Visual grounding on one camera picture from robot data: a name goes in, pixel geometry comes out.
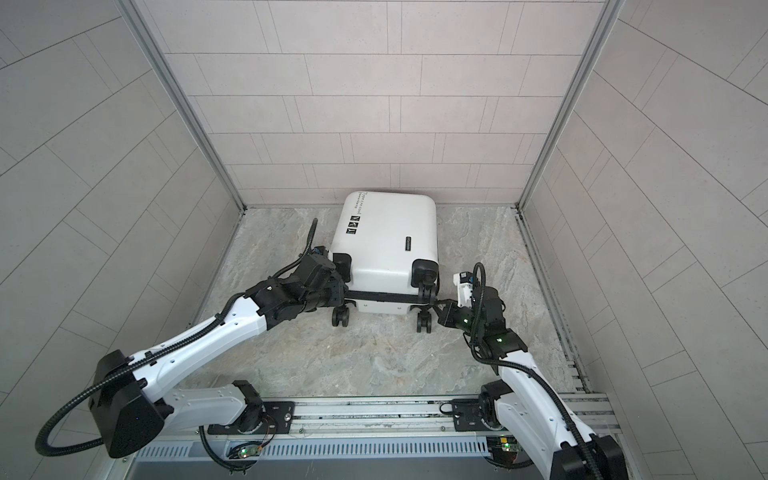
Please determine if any black and white suitcase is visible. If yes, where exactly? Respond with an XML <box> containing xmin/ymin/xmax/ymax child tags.
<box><xmin>329</xmin><ymin>191</ymin><xmax>440</xmax><ymax>333</ymax></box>

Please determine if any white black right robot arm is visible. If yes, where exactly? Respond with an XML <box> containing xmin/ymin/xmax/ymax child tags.
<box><xmin>438</xmin><ymin>272</ymin><xmax>629</xmax><ymax>479</ymax></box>

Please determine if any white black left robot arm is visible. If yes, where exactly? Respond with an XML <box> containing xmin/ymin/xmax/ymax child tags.
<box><xmin>88</xmin><ymin>250</ymin><xmax>351</xmax><ymax>458</ymax></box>

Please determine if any right green circuit board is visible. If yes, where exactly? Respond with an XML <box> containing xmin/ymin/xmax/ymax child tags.
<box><xmin>486</xmin><ymin>436</ymin><xmax>524</xmax><ymax>464</ymax></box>

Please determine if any green circuit board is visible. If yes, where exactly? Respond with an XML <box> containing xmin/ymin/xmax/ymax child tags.
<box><xmin>228</xmin><ymin>442</ymin><xmax>264</xmax><ymax>460</ymax></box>
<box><xmin>486</xmin><ymin>436</ymin><xmax>524</xmax><ymax>464</ymax></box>

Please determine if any left green circuit board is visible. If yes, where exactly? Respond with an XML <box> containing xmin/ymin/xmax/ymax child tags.
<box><xmin>228</xmin><ymin>442</ymin><xmax>264</xmax><ymax>460</ymax></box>

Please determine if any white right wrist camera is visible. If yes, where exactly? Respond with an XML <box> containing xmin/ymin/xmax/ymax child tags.
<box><xmin>453</xmin><ymin>271</ymin><xmax>475</xmax><ymax>308</ymax></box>

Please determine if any right black corrugated cable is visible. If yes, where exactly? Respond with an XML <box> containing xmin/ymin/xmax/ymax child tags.
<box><xmin>467</xmin><ymin>261</ymin><xmax>605</xmax><ymax>480</ymax></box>

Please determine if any black corrugated cable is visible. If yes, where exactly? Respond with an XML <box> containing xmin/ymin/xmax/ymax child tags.
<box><xmin>467</xmin><ymin>261</ymin><xmax>605</xmax><ymax>480</ymax></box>
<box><xmin>34</xmin><ymin>217</ymin><xmax>319</xmax><ymax>475</ymax></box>

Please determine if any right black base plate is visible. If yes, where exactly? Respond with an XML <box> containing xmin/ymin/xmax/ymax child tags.
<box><xmin>449</xmin><ymin>398</ymin><xmax>509</xmax><ymax>432</ymax></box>

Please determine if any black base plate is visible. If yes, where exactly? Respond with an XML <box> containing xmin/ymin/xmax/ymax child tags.
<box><xmin>449</xmin><ymin>398</ymin><xmax>509</xmax><ymax>432</ymax></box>
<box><xmin>206</xmin><ymin>401</ymin><xmax>296</xmax><ymax>435</ymax></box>

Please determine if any aluminium mounting rail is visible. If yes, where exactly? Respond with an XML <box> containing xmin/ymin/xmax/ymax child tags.
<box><xmin>119</xmin><ymin>395</ymin><xmax>625</xmax><ymax>463</ymax></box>

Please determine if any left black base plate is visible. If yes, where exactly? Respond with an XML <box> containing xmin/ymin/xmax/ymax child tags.
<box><xmin>206</xmin><ymin>401</ymin><xmax>296</xmax><ymax>435</ymax></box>

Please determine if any left black corrugated cable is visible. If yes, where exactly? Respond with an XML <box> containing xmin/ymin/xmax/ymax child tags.
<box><xmin>34</xmin><ymin>217</ymin><xmax>319</xmax><ymax>475</ymax></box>

